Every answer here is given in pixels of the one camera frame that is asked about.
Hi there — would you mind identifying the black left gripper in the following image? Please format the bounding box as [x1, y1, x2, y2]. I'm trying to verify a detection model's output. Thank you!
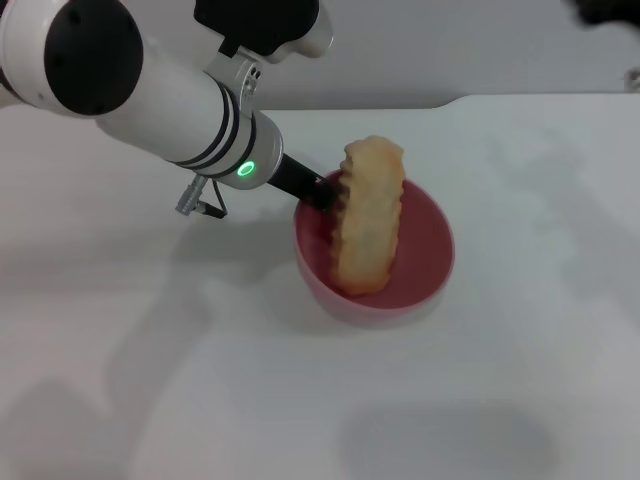
[267, 153, 342, 212]

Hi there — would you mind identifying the orange ridged bread loaf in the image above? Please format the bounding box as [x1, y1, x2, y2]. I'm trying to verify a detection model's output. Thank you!
[329, 135, 406, 297]

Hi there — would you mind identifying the pink plastic bowl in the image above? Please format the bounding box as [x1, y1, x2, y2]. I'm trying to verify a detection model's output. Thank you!
[293, 168, 456, 331]

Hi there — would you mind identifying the left gripper cable with plug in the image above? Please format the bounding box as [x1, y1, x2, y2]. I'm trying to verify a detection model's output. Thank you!
[174, 175, 229, 220]

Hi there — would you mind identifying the silver left camera mount bracket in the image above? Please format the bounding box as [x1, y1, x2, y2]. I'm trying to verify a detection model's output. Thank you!
[203, 45, 263, 117]

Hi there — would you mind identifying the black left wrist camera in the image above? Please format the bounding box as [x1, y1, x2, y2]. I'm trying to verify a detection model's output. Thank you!
[193, 0, 335, 65]

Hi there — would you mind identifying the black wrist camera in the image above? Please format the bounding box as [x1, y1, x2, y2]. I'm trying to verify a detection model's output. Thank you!
[193, 0, 335, 65]
[569, 0, 640, 27]

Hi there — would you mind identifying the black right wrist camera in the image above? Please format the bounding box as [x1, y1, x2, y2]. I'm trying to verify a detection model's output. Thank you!
[569, 0, 640, 27]

